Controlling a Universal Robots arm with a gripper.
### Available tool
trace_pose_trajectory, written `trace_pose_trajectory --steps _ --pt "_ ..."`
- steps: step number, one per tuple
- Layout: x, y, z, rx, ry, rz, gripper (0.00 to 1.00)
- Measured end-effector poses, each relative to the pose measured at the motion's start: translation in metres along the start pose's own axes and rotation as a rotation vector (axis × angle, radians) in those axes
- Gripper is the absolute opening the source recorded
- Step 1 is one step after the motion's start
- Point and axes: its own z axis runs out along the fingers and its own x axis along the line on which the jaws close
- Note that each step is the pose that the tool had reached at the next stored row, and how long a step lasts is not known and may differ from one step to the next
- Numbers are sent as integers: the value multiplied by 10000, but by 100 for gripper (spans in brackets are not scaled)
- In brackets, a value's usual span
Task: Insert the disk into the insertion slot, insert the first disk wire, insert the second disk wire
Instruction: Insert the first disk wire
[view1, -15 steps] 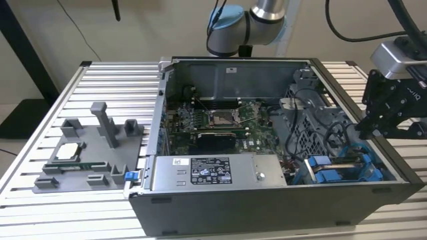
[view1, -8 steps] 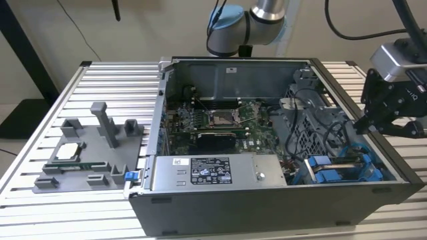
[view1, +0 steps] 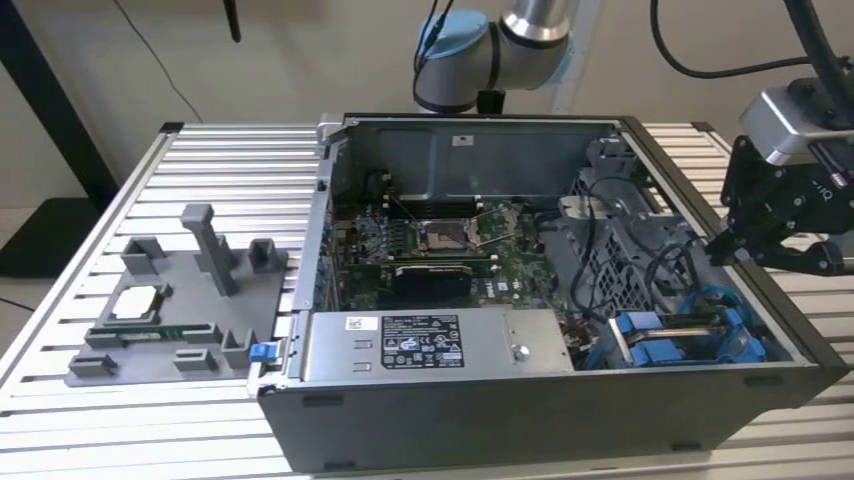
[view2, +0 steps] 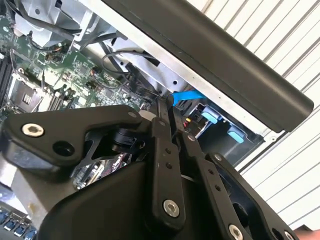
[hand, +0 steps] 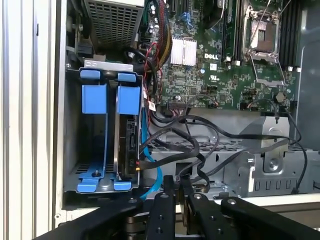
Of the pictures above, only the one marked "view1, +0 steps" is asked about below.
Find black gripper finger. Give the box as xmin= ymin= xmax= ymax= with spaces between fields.
xmin=755 ymin=233 xmax=842 ymax=276
xmin=705 ymin=211 xmax=777 ymax=268

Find black disk wire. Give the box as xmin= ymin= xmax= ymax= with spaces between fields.
xmin=646 ymin=233 xmax=713 ymax=304

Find hard disk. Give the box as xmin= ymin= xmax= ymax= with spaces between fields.
xmin=611 ymin=307 xmax=746 ymax=346

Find gray metal disk cage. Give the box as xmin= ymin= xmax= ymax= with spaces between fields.
xmin=539 ymin=167 xmax=695 ymax=321

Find blue plastic disk carrier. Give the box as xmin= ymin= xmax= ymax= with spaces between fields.
xmin=630 ymin=339 xmax=766 ymax=365

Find green motherboard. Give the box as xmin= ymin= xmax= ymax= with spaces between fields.
xmin=330 ymin=199 xmax=582 ymax=314

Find CPU socket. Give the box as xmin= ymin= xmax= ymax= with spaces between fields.
xmin=414 ymin=218 xmax=482 ymax=254

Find black graphics card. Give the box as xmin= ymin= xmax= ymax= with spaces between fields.
xmin=391 ymin=263 xmax=476 ymax=309

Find black open PC case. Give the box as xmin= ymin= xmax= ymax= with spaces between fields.
xmin=246 ymin=112 xmax=850 ymax=474

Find silver power supply unit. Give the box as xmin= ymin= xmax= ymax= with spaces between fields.
xmin=298 ymin=307 xmax=577 ymax=384

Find blue case latch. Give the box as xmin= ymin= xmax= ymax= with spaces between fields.
xmin=246 ymin=341 xmax=280 ymax=365

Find gray parts rack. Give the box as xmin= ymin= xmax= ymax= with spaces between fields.
xmin=63 ymin=202 xmax=294 ymax=389

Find green RAM stick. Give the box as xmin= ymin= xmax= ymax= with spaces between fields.
xmin=91 ymin=323 xmax=210 ymax=342

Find black hanging stick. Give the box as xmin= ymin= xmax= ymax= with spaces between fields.
xmin=222 ymin=0 xmax=244 ymax=44

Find silver CPU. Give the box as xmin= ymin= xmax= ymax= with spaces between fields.
xmin=109 ymin=287 xmax=167 ymax=321

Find black flat floor object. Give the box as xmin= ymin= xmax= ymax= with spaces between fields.
xmin=0 ymin=197 xmax=103 ymax=279

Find black slanted pole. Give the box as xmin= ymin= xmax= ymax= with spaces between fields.
xmin=0 ymin=0 xmax=123 ymax=202

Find blue disk wire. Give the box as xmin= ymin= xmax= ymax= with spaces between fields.
xmin=683 ymin=280 xmax=743 ymax=324

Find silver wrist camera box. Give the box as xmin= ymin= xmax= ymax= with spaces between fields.
xmin=737 ymin=87 xmax=833 ymax=166

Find long black case wire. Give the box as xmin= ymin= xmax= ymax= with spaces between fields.
xmin=571 ymin=177 xmax=615 ymax=321

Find thick black slanted cable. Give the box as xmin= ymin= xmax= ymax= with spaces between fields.
xmin=781 ymin=0 xmax=854 ymax=117

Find black looping robot cable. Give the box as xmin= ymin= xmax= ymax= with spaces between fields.
xmin=649 ymin=0 xmax=814 ymax=79

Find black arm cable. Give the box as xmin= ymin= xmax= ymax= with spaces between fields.
xmin=416 ymin=0 xmax=456 ymax=62

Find thin black wall cable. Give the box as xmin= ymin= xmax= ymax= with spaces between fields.
xmin=111 ymin=0 xmax=206 ymax=124

